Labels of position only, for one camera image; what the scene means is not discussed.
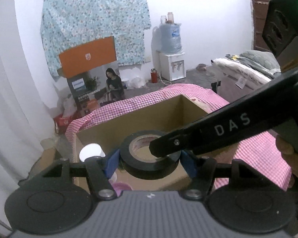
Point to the brown cardboard box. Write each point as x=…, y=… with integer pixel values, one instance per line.
x=164, y=116

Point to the blue water jug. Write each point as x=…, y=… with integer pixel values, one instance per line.
x=170, y=38

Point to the white pill bottle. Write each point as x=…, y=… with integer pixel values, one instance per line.
x=90, y=152

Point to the black tape roll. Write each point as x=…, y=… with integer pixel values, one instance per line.
x=138, y=161

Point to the white plastic bag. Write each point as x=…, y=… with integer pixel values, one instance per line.
x=136, y=83

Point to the bed with grey blanket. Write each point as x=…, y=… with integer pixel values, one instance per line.
x=239, y=75

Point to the red package on floor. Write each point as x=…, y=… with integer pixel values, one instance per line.
x=61, y=123

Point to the pink checkered tablecloth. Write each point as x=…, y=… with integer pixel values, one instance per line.
x=259, y=151

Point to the water dispenser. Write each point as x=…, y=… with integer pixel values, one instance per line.
x=171, y=67

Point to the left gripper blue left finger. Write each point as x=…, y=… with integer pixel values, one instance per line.
x=95, y=170

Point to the pink lid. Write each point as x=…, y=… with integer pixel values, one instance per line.
x=120, y=187

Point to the floral blue wall cloth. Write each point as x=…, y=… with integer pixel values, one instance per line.
x=68, y=23

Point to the red thermos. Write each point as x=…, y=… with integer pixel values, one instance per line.
x=154, y=75

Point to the right hand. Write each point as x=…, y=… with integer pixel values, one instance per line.
x=288, y=154

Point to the orange Philips box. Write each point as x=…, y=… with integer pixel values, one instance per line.
x=84, y=67

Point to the white curtain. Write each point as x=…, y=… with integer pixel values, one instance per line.
x=24, y=121

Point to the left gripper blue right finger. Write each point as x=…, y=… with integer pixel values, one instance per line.
x=204, y=171

